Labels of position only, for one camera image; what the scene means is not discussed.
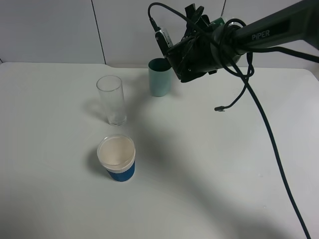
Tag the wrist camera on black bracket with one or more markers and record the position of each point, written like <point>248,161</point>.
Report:
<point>163,40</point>

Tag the tall clear glass tumbler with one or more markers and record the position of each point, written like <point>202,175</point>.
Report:
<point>111,93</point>

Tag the clear plastic bottle green label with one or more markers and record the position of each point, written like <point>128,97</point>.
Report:
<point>218,22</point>

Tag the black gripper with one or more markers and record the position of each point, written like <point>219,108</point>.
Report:
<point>202,49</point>

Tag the white cup blue sleeve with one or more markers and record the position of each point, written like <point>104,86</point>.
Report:
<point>116,153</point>

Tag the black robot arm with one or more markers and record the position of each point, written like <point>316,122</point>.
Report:
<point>297,22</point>

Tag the teal green plastic cup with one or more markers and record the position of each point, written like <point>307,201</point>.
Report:
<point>160,75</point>

